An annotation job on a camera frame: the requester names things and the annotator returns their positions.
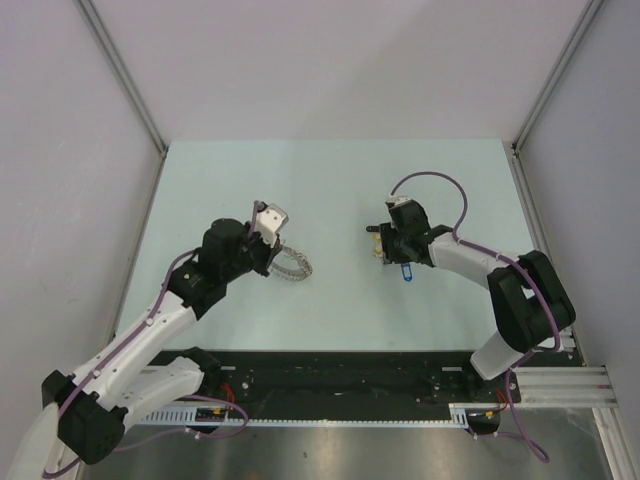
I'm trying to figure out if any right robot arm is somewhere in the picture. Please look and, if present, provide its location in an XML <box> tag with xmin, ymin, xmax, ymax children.
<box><xmin>366</xmin><ymin>197</ymin><xmax>576</xmax><ymax>401</ymax></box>

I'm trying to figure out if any blue key tag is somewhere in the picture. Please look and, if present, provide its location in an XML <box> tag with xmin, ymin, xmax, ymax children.
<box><xmin>401</xmin><ymin>263</ymin><xmax>413</xmax><ymax>282</ymax></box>

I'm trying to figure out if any purple cable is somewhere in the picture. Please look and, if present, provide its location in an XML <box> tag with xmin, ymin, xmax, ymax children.
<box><xmin>42</xmin><ymin>199</ymin><xmax>266</xmax><ymax>476</ymax></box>
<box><xmin>389</xmin><ymin>171</ymin><xmax>564</xmax><ymax>464</ymax></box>

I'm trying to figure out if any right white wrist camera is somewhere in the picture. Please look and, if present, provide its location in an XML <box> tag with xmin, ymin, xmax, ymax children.
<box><xmin>385</xmin><ymin>195</ymin><xmax>410</xmax><ymax>210</ymax></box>

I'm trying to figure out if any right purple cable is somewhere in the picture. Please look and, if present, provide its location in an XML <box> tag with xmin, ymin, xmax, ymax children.
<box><xmin>389</xmin><ymin>171</ymin><xmax>564</xmax><ymax>464</ymax></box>

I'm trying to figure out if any aluminium corner post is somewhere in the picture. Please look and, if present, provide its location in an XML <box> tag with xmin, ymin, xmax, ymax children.
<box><xmin>74</xmin><ymin>0</ymin><xmax>169</xmax><ymax>159</ymax></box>
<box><xmin>510</xmin><ymin>0</ymin><xmax>607</xmax><ymax>151</ymax></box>

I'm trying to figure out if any aluminium frame crossbar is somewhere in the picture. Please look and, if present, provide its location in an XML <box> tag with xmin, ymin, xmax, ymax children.
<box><xmin>515</xmin><ymin>367</ymin><xmax>618</xmax><ymax>409</ymax></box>

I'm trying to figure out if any metal disc with keyrings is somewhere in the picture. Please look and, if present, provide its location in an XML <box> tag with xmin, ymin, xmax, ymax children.
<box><xmin>269</xmin><ymin>245</ymin><xmax>314</xmax><ymax>282</ymax></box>

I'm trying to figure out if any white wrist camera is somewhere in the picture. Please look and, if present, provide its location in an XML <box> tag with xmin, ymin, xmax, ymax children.
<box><xmin>254</xmin><ymin>204</ymin><xmax>289</xmax><ymax>248</ymax></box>
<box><xmin>385</xmin><ymin>195</ymin><xmax>410</xmax><ymax>210</ymax></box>

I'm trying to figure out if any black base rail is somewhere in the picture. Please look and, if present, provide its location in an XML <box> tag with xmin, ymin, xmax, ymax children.
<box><xmin>102</xmin><ymin>348</ymin><xmax>586</xmax><ymax>406</ymax></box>

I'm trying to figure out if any yellow key tag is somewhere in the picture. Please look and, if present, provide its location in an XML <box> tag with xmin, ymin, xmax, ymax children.
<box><xmin>372</xmin><ymin>235</ymin><xmax>384</xmax><ymax>259</ymax></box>

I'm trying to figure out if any white cable duct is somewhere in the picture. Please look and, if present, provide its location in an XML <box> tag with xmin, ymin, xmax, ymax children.
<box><xmin>137</xmin><ymin>405</ymin><xmax>469</xmax><ymax>429</ymax></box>

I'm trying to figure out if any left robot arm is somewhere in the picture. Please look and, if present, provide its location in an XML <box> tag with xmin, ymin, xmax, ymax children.
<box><xmin>42</xmin><ymin>205</ymin><xmax>288</xmax><ymax>465</ymax></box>

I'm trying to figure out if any right aluminium corner post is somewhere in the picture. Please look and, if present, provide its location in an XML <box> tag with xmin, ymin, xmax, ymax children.
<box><xmin>510</xmin><ymin>0</ymin><xmax>607</xmax><ymax>151</ymax></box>

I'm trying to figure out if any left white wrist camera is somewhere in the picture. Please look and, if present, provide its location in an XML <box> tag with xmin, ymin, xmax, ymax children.
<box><xmin>254</xmin><ymin>204</ymin><xmax>289</xmax><ymax>248</ymax></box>

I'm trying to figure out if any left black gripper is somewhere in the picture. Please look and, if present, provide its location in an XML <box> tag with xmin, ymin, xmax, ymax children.
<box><xmin>222</xmin><ymin>220</ymin><xmax>281</xmax><ymax>282</ymax></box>

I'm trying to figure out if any left aluminium corner post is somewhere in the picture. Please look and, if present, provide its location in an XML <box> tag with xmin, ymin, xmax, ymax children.
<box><xmin>74</xmin><ymin>0</ymin><xmax>169</xmax><ymax>159</ymax></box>

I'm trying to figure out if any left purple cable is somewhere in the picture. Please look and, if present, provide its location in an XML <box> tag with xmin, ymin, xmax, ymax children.
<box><xmin>42</xmin><ymin>199</ymin><xmax>266</xmax><ymax>476</ymax></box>

